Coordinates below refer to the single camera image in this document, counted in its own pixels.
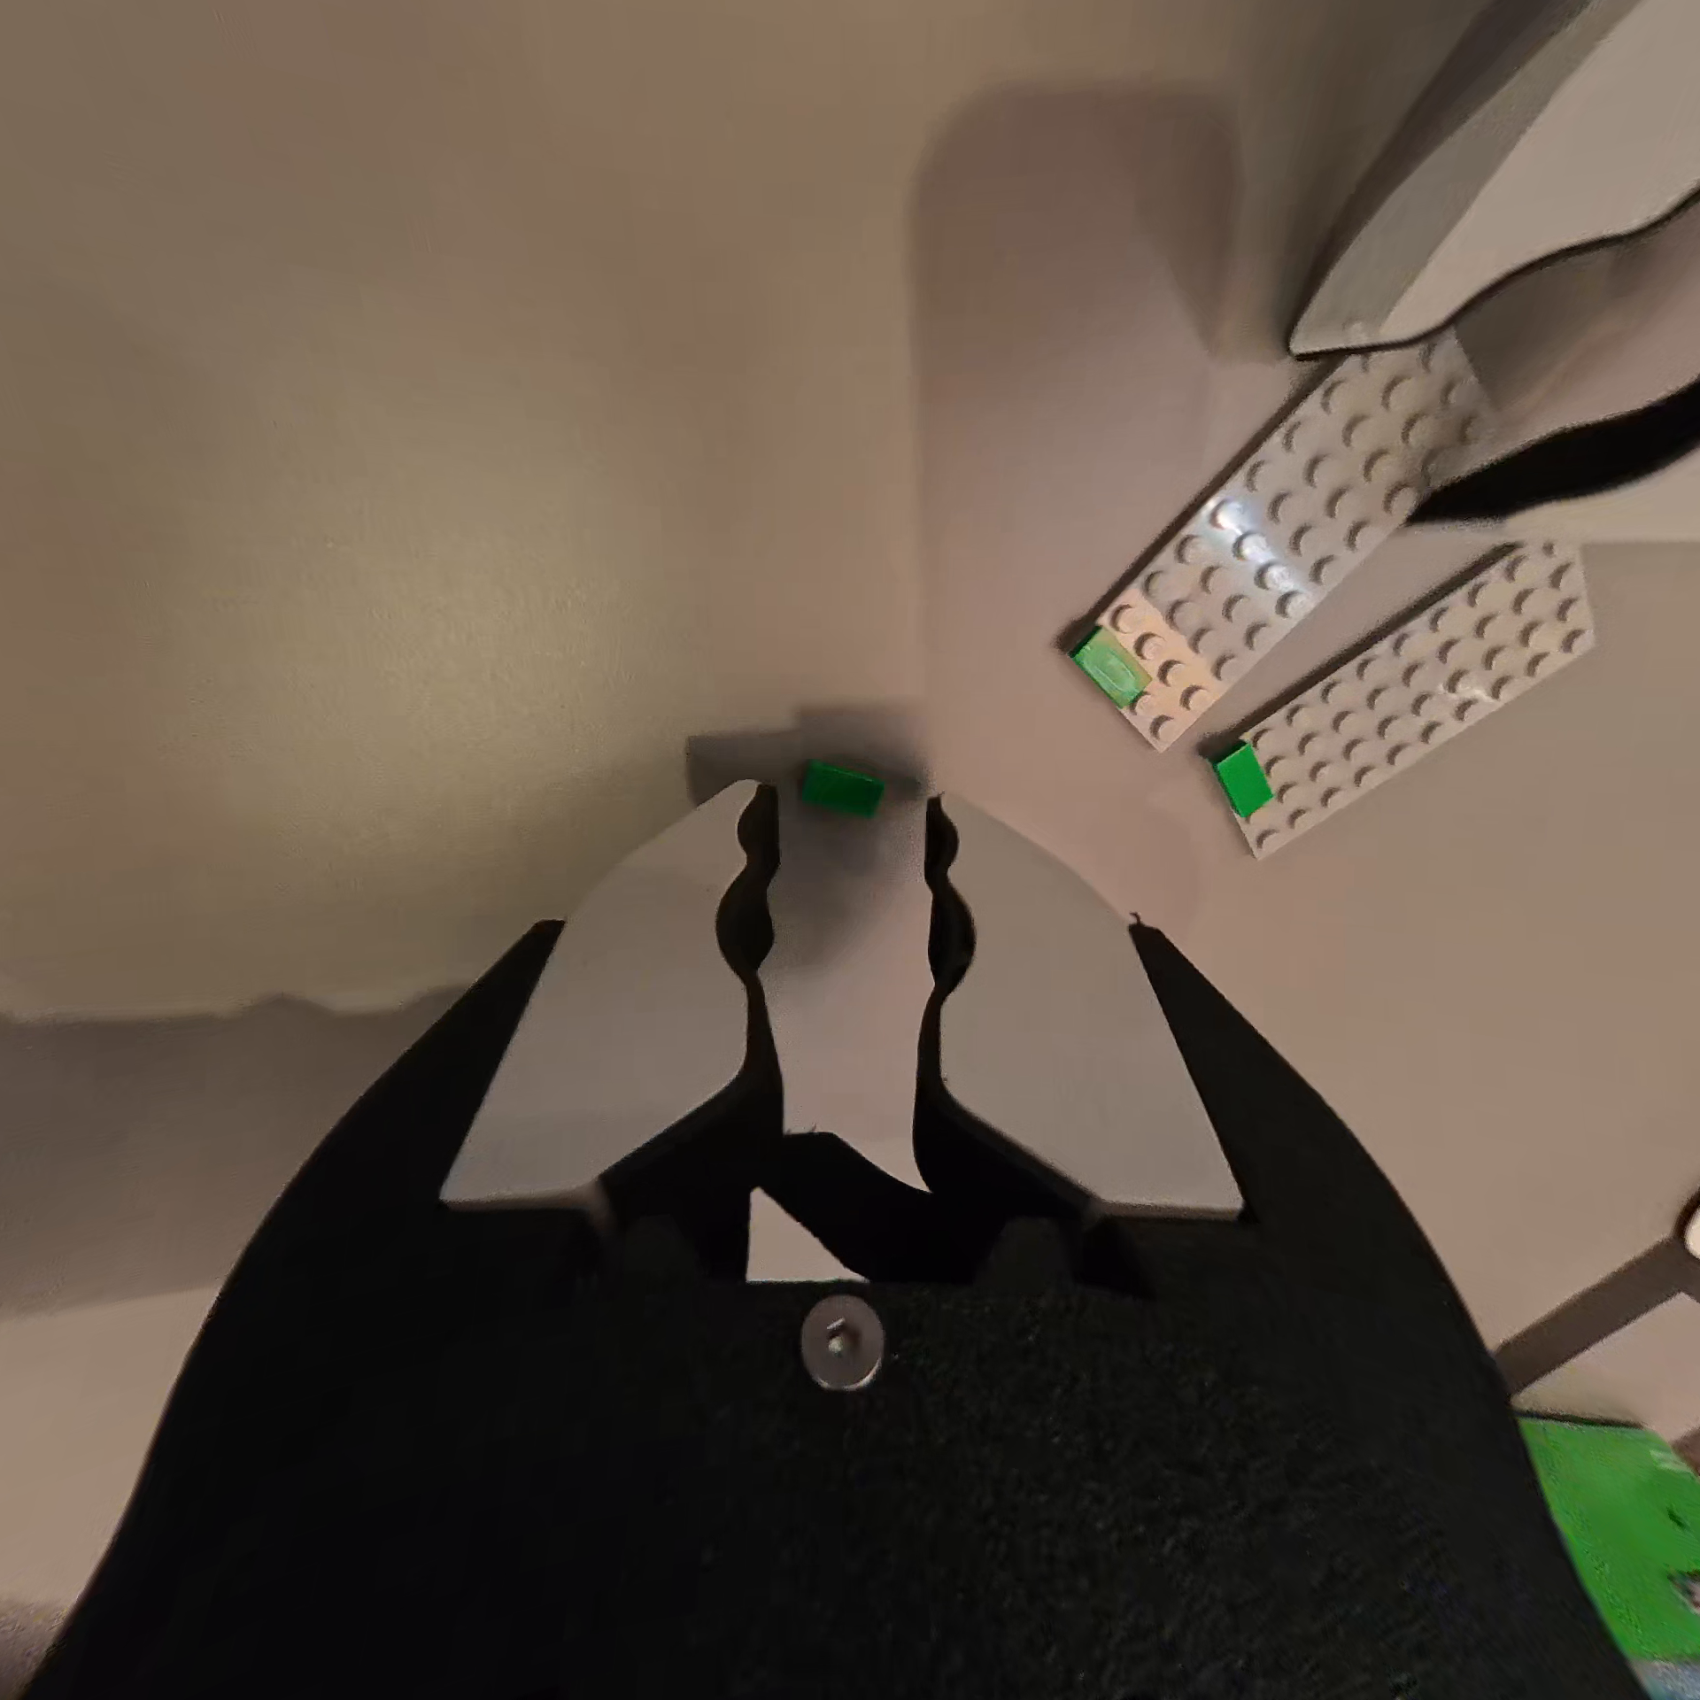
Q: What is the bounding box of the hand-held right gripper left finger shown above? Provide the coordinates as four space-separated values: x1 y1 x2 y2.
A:
440 779 788 1211

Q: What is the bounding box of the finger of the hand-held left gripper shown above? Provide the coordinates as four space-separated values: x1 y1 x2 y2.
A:
1287 0 1700 359
1411 210 1700 524

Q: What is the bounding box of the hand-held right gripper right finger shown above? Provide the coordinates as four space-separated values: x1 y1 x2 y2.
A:
914 791 1247 1218

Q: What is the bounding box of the grey studded building plate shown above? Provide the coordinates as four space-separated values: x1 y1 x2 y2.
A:
1216 541 1592 862
1067 329 1493 756

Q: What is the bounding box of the green printed box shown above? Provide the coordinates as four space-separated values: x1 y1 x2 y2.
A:
1515 1413 1700 1664

